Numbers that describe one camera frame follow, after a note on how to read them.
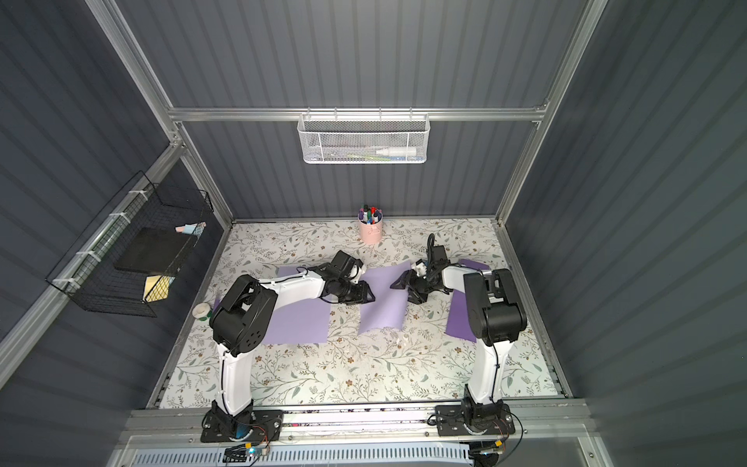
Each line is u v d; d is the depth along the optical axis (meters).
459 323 0.91
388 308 0.89
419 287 0.88
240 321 0.54
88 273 0.62
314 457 0.77
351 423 0.75
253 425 0.71
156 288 0.60
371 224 1.05
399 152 0.89
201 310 0.94
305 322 0.90
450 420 0.74
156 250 0.75
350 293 0.85
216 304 0.96
